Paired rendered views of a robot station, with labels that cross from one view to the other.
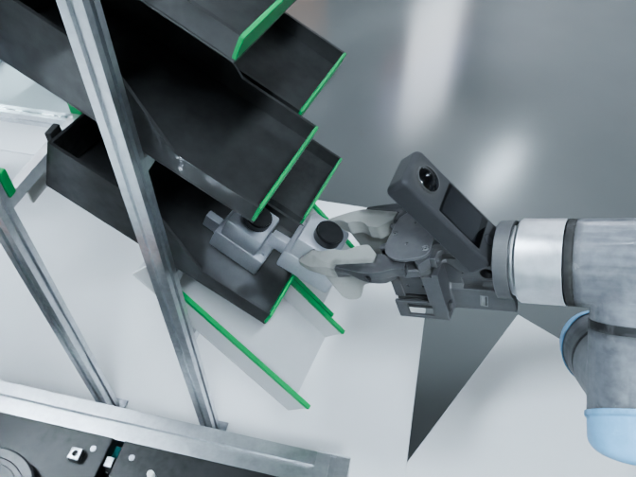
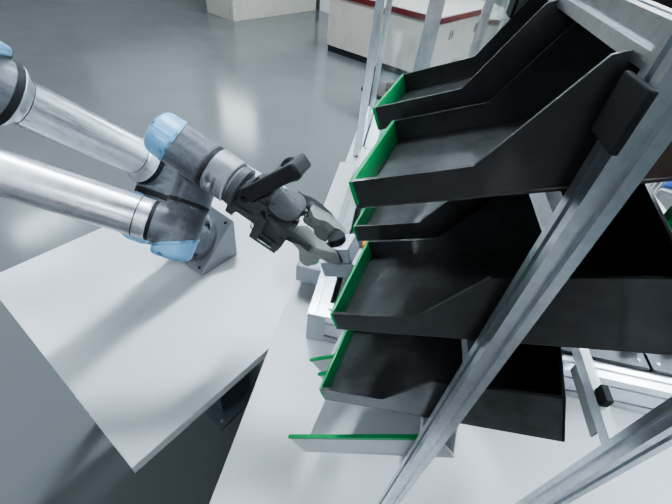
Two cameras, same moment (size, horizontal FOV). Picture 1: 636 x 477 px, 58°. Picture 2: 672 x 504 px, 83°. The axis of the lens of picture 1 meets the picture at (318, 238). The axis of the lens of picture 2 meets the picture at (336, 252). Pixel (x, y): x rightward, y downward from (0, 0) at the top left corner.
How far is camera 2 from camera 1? 88 cm
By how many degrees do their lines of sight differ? 90
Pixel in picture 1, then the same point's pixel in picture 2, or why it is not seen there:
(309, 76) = (367, 296)
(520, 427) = (186, 366)
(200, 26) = (427, 78)
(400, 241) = (296, 203)
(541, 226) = (227, 159)
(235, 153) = (405, 208)
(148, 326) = (467, 453)
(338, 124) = not seen: outside the picture
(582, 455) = (155, 348)
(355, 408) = (297, 381)
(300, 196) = (356, 351)
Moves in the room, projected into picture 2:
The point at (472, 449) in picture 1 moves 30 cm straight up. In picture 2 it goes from (225, 354) to (209, 266)
